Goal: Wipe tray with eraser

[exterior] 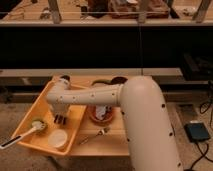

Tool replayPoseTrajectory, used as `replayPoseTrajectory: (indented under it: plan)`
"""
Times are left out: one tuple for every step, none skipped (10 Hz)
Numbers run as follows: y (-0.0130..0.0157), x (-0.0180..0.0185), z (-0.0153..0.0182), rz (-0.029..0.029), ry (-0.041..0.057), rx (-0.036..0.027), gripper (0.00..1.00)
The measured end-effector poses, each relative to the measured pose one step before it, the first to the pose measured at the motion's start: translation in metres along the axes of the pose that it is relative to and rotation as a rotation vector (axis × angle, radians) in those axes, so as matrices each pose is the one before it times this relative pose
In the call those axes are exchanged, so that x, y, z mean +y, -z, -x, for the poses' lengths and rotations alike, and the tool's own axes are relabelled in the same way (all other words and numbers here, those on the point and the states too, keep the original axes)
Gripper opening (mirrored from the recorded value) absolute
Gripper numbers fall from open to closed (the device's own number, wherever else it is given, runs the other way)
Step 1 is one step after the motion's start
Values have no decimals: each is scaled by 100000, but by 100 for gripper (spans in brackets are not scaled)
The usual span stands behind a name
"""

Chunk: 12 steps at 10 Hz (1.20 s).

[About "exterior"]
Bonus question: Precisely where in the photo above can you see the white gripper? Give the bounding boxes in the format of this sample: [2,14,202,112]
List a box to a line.
[50,104,70,125]

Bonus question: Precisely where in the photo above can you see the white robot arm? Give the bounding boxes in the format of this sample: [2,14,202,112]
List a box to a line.
[46,76,183,171]

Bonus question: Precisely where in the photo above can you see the yellow plastic tray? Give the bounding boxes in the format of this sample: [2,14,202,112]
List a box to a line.
[12,81,86,156]

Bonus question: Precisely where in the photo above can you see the white round cup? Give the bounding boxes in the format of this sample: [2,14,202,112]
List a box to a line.
[48,129,68,149]

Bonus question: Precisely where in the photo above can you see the small green bowl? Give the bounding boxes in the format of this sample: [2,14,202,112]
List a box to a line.
[31,119,47,133]

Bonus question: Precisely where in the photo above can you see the white crumpled paper in bowl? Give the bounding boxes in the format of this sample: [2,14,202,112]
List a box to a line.
[95,106,111,120]

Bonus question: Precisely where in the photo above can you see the small dark round cap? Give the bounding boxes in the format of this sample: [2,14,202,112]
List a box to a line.
[60,75,70,81]

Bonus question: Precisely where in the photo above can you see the brown clay bowl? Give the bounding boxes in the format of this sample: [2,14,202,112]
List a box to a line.
[88,106,114,125]

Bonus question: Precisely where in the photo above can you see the metal fork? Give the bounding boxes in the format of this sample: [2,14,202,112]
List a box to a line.
[78,127,110,145]

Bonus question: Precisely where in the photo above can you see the green curved vegetable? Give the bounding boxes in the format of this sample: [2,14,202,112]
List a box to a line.
[91,79,111,86]

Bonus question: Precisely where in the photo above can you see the dark brown round lid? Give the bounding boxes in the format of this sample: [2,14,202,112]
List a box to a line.
[111,77,128,85]

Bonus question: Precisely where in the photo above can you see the black foot pedal box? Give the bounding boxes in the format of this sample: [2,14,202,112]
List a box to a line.
[184,123,211,142]

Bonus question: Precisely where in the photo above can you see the white spoon black handle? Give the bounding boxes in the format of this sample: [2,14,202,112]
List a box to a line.
[0,126,35,150]

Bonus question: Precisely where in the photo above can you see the black cable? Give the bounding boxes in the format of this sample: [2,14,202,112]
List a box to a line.
[184,79,213,171]

